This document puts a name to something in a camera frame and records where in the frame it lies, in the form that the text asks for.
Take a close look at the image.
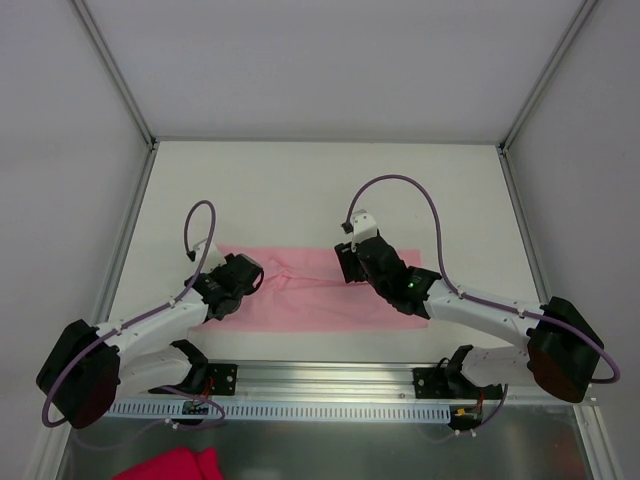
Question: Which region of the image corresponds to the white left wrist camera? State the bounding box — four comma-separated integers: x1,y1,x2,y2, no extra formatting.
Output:
191,239,226,273

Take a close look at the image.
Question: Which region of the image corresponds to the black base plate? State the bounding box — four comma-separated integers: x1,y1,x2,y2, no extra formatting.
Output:
412,367,503,400
201,363,238,397

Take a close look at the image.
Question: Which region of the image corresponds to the aluminium mounting rail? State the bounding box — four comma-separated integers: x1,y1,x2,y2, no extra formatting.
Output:
114,356,601,406

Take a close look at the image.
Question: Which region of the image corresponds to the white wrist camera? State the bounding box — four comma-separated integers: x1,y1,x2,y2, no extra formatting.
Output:
191,239,226,273
350,209,378,251

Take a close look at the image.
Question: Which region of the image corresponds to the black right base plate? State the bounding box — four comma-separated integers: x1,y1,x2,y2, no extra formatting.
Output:
412,367,503,400

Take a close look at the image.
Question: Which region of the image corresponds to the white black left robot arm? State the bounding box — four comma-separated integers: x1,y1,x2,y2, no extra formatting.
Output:
36,254,264,429

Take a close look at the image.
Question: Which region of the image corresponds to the right aluminium frame post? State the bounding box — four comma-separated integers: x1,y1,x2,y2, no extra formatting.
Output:
497,0,603,151

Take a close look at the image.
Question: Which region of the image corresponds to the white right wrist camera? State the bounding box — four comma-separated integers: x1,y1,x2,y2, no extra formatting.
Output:
350,209,378,251

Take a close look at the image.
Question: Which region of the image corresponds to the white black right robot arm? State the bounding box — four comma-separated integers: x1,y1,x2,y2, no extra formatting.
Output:
334,235,604,403

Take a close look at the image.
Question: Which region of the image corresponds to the aluminium frame post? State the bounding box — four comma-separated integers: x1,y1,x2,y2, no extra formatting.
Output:
497,0,603,151
67,0,161,151

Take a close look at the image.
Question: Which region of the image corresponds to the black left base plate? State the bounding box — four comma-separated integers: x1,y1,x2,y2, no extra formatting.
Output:
201,363,238,397

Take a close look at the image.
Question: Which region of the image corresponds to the red t-shirt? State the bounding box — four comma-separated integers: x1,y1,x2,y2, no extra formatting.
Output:
114,447,223,480

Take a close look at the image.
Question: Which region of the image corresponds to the pink t-shirt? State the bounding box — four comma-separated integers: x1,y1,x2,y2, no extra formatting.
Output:
199,244,429,333

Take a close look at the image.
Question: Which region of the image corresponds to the slotted white cable duct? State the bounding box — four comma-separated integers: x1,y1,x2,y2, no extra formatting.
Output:
107,398,451,424

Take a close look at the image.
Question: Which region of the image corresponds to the left aluminium frame post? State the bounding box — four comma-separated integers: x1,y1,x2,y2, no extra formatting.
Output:
67,0,161,151

